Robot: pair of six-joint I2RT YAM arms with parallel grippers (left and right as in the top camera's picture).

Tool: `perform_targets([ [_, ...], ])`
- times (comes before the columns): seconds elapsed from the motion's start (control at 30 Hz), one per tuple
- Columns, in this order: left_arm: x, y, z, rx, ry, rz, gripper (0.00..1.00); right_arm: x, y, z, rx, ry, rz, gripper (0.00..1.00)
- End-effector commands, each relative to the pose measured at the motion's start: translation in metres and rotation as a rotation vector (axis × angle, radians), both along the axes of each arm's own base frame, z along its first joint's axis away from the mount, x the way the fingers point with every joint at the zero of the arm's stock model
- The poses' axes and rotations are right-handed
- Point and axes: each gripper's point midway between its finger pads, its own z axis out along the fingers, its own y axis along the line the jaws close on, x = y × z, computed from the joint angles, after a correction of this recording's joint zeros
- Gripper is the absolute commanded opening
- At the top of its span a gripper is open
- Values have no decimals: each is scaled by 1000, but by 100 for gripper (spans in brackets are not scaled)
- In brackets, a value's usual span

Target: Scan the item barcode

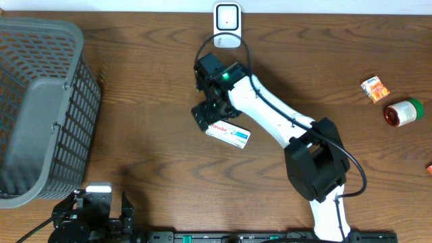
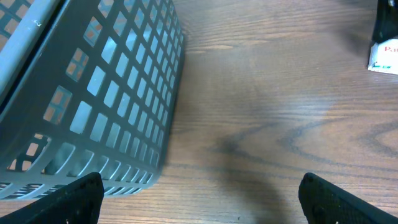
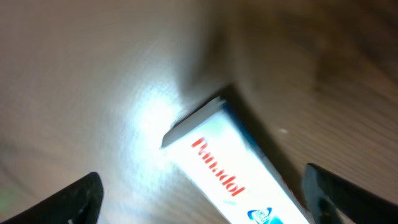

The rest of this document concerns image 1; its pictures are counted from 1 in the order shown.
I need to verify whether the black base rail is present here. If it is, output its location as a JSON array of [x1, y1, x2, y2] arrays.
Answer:
[[130, 231, 398, 243]]

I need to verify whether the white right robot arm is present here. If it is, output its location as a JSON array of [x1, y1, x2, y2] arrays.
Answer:
[[192, 53, 350, 242]]

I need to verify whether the orange small carton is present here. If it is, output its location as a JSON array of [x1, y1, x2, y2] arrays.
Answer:
[[360, 76, 390, 103]]

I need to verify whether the white blue medicine box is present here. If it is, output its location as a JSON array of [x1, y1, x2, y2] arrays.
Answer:
[[205, 121, 251, 149]]

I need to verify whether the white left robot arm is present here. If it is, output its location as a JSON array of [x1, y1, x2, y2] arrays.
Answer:
[[49, 189, 147, 243]]

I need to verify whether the white barcode scanner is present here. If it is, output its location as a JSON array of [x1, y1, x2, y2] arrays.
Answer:
[[213, 2, 242, 49]]

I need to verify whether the dark grey plastic basket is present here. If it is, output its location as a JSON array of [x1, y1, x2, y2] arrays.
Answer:
[[1, 17, 102, 209]]

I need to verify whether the white jar green lid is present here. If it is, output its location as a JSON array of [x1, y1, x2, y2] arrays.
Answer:
[[384, 99, 425, 127]]

